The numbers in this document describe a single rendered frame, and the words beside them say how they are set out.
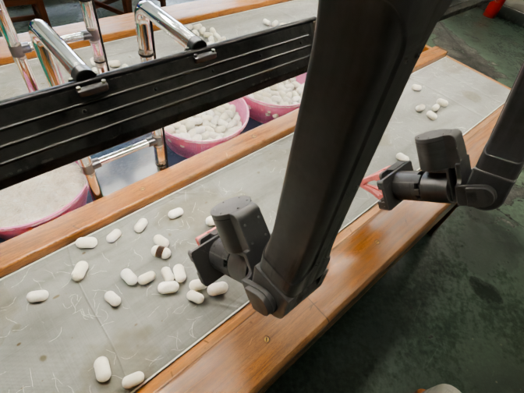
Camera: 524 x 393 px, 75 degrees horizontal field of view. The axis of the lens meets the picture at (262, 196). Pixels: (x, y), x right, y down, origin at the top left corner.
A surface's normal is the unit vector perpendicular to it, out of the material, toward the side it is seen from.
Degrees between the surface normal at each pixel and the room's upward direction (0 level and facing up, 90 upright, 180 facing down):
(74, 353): 0
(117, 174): 0
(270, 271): 90
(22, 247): 0
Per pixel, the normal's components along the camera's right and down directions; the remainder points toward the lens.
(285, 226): -0.79, 0.40
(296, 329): 0.13, -0.64
